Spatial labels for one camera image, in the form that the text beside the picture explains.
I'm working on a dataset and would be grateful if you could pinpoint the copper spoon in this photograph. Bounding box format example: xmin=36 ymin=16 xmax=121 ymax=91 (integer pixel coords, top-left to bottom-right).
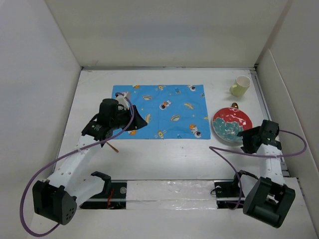
xmin=231 ymin=103 xmax=239 ymax=109

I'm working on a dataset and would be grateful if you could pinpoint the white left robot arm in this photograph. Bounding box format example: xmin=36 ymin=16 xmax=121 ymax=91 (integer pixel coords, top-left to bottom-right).
xmin=32 ymin=94 xmax=147 ymax=225

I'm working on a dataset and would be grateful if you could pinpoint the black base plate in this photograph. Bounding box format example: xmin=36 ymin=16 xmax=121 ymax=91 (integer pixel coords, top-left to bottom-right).
xmin=80 ymin=181 xmax=127 ymax=210
xmin=211 ymin=180 xmax=240 ymax=210

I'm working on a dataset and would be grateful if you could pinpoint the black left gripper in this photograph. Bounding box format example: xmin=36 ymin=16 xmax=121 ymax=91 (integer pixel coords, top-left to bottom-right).
xmin=110 ymin=105 xmax=146 ymax=131

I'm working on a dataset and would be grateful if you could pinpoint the blue space-print cloth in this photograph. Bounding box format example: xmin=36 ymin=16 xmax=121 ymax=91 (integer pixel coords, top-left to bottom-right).
xmin=112 ymin=85 xmax=211 ymax=139

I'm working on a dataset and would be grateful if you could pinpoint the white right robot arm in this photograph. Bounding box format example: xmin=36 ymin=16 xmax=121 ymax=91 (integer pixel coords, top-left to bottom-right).
xmin=230 ymin=120 xmax=296 ymax=228

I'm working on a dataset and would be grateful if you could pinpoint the red and teal plate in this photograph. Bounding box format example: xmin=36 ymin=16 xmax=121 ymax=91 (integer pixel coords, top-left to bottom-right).
xmin=212 ymin=107 xmax=253 ymax=143

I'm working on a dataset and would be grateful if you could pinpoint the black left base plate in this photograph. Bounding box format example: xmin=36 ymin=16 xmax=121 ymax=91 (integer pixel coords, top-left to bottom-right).
xmin=80 ymin=181 xmax=127 ymax=210

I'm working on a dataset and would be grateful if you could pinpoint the pale yellow mug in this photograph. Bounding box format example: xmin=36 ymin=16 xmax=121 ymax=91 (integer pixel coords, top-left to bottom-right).
xmin=229 ymin=76 xmax=252 ymax=97

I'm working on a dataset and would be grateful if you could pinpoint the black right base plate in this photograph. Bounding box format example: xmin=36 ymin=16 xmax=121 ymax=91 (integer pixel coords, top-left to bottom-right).
xmin=211 ymin=180 xmax=240 ymax=210

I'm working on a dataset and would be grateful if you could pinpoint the copper fork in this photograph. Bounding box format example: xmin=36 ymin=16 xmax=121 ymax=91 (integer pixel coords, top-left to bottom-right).
xmin=106 ymin=141 xmax=119 ymax=153

